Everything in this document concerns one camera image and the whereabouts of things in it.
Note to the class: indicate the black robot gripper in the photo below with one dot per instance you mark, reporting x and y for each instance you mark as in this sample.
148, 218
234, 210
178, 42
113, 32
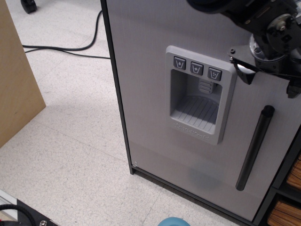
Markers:
248, 61

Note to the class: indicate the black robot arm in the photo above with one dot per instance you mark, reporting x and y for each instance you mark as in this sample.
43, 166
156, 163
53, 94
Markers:
275, 45

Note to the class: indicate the grey water dispenser panel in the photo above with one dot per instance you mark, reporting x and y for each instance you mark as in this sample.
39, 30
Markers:
199, 90

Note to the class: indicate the brown woven basket upper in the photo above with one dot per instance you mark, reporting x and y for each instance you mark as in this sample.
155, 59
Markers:
294, 177

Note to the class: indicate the brown woven basket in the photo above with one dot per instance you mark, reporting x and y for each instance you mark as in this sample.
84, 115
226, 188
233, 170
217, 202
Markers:
284, 214
294, 177

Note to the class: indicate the brown woven basket lower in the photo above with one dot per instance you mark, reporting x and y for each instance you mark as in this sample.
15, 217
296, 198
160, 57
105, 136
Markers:
284, 214

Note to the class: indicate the blue round object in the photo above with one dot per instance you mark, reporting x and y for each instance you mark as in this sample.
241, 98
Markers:
173, 221

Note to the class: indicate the light wooden board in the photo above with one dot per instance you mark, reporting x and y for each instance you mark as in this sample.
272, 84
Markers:
20, 96

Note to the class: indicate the black caster wheel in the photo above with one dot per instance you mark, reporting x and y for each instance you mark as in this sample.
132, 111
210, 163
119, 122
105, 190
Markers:
29, 6

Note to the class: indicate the black fridge door handle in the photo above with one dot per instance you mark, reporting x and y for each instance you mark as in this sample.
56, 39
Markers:
255, 144

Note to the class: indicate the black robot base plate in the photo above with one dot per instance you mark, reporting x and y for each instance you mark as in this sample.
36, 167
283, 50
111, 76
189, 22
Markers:
26, 216

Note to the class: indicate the aluminium rail strip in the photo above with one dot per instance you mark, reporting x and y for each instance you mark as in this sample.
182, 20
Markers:
6, 198

